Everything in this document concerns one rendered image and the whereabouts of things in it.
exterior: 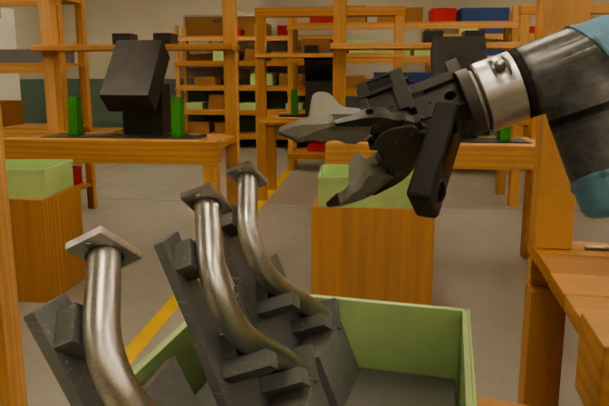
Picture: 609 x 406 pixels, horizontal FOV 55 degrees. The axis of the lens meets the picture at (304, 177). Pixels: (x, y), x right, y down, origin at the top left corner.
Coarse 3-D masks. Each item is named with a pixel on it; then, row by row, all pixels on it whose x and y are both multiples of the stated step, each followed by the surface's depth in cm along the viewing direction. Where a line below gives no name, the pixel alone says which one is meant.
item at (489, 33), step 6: (432, 30) 989; (438, 30) 994; (444, 30) 993; (450, 30) 992; (462, 30) 987; (468, 30) 986; (486, 30) 983; (492, 30) 982; (498, 30) 981; (510, 30) 978; (534, 30) 977; (486, 36) 977; (492, 36) 976; (498, 36) 975; (534, 36) 969; (426, 66) 1042; (486, 132) 1047; (492, 132) 1011
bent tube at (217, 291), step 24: (192, 192) 65; (216, 192) 65; (216, 216) 65; (216, 240) 63; (216, 264) 61; (216, 288) 60; (216, 312) 60; (240, 312) 62; (240, 336) 62; (264, 336) 66; (288, 360) 71
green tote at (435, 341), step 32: (352, 320) 95; (384, 320) 94; (416, 320) 92; (448, 320) 91; (160, 352) 77; (192, 352) 87; (384, 352) 95; (416, 352) 93; (448, 352) 92; (192, 384) 88
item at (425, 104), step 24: (456, 72) 60; (360, 96) 63; (384, 96) 62; (408, 96) 60; (432, 96) 62; (456, 96) 61; (408, 120) 58; (480, 120) 58; (384, 144) 60; (408, 144) 61; (408, 168) 64
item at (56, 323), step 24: (48, 312) 48; (72, 312) 48; (48, 336) 47; (72, 336) 46; (48, 360) 47; (72, 360) 48; (168, 360) 60; (72, 384) 47; (144, 384) 56; (168, 384) 58
